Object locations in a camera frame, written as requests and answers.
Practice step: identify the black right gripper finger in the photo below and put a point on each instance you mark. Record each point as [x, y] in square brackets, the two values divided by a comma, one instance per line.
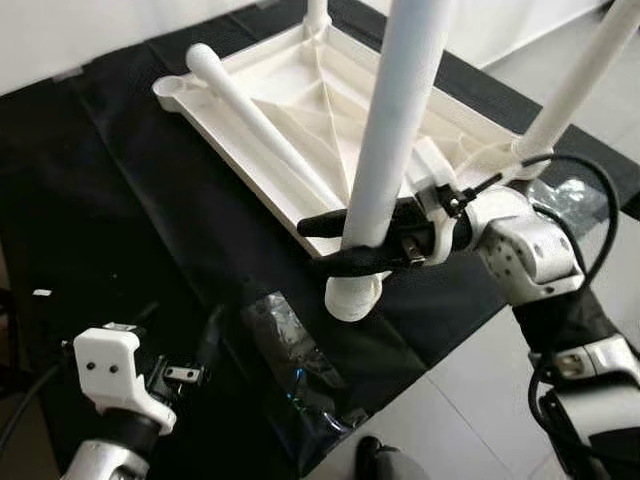
[360, 260]
[322, 224]

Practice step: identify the white plastic table top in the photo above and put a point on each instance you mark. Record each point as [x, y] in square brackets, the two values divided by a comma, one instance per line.
[290, 110]

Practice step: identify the black tablecloth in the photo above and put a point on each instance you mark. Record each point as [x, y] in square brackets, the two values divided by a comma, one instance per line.
[150, 230]

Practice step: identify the small white scrap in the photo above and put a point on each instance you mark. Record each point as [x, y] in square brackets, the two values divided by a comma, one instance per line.
[42, 292]

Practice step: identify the robot right leg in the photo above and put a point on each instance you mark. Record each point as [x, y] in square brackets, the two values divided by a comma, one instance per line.
[390, 462]

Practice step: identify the clear tape piece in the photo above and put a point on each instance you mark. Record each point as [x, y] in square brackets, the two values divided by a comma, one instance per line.
[67, 75]

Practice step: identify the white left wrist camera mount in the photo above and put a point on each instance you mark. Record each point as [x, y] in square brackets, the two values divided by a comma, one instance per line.
[105, 365]

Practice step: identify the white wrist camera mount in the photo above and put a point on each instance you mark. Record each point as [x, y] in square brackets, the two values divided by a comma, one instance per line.
[432, 170]
[105, 365]

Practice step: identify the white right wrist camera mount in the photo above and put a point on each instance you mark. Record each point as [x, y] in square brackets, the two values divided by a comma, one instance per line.
[432, 170]

